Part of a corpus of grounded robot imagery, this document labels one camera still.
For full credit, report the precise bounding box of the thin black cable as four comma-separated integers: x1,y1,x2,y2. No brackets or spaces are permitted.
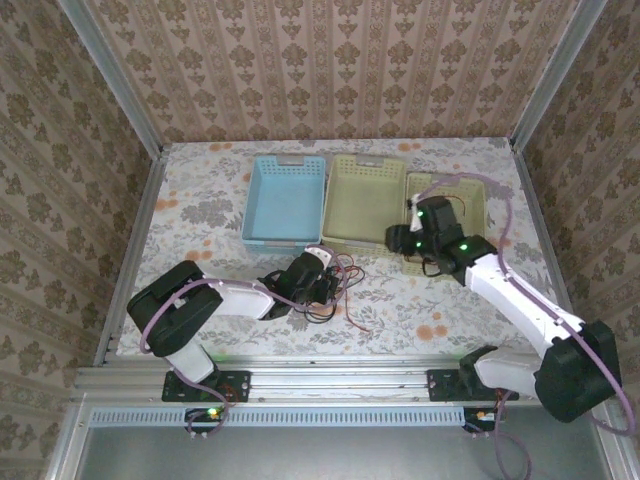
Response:
292,252,354,326

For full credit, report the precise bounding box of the narrow cream plastic basket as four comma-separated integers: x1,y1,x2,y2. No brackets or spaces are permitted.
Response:
402,171,489,277

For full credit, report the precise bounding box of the wide cream plastic basket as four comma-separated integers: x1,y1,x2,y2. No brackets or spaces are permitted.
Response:
321,153,409,259

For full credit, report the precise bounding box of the floral tablecloth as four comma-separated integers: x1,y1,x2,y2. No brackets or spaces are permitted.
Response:
115,138,557,358

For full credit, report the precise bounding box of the blue plastic basket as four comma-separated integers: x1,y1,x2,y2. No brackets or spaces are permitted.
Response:
241,154,330,255

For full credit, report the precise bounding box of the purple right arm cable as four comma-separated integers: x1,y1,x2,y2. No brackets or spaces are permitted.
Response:
409,172,639,480

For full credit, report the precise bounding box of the aluminium mounting rail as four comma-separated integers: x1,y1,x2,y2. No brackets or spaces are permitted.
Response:
74,364,609,405

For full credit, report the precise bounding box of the aluminium table side rail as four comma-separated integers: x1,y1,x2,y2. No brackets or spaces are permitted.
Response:
93,149,169,369
508,139,609,371

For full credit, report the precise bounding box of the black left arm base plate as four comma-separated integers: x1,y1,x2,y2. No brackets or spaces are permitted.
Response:
162,370,252,404

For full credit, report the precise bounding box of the grey slotted cable duct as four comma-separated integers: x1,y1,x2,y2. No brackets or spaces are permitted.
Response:
91,405,465,427

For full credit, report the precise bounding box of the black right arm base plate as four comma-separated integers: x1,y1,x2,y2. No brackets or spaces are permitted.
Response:
427,368,520,403

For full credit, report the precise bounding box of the aluminium corner post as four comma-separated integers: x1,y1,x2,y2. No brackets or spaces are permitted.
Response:
55,0,166,157
509,0,609,151

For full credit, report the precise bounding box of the aluminium lower frame bar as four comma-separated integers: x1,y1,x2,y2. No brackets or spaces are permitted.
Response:
592,399,640,480
47,399,94,480

